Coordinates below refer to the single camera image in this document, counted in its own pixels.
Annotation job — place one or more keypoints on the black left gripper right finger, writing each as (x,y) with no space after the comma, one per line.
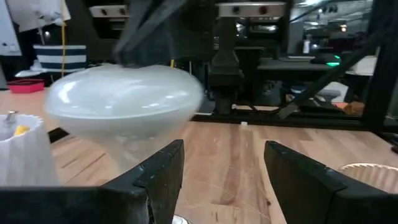
(326,205)

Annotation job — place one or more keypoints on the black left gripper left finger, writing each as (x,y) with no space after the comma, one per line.
(77,205)

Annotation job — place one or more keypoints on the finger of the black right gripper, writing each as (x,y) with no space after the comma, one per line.
(196,31)
(146,31)

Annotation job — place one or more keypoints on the white ribbed pen cup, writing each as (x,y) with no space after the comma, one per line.
(25,155)

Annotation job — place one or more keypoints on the black side desk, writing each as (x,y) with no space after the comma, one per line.
(227,62)

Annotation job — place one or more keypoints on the navy white striped box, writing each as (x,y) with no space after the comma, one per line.
(74,59)

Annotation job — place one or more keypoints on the white crumpled bag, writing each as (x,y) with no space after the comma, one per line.
(46,12)

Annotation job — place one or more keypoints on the beige wooden desk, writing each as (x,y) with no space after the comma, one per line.
(31,102)

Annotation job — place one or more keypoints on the red box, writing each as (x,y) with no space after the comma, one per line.
(26,86)

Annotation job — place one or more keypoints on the black mouse with green light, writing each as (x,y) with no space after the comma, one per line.
(325,59)

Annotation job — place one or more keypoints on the white board panel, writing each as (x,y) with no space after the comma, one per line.
(7,31)

